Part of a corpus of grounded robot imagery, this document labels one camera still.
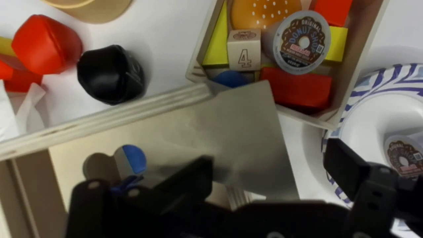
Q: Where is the coffee pod in tray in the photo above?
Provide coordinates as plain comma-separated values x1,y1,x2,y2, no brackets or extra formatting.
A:
271,10,330,75

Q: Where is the wooden shape sorter cube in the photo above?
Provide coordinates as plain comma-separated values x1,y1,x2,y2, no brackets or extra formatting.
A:
0,82,298,238

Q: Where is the blue patterned paper plate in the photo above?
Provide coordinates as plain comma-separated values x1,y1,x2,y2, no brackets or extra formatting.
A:
320,62,423,238

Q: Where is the blue shape block inside sorter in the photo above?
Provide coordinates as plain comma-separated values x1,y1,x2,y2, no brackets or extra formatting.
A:
113,144,146,178

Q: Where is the wooden number four block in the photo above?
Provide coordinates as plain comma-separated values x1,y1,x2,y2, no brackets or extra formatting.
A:
227,29,261,71

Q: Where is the red toy block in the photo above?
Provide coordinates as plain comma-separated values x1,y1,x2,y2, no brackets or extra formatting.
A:
0,14,83,92

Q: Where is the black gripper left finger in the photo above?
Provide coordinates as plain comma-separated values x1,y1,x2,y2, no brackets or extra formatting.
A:
65,154,215,238

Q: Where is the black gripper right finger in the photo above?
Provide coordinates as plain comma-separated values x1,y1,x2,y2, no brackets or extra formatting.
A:
324,138,423,238

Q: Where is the black toy block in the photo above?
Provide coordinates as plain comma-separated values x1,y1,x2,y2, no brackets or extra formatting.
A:
76,45,146,105

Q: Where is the tan plastic bottle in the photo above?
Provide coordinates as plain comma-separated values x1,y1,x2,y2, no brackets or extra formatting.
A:
42,0,133,23

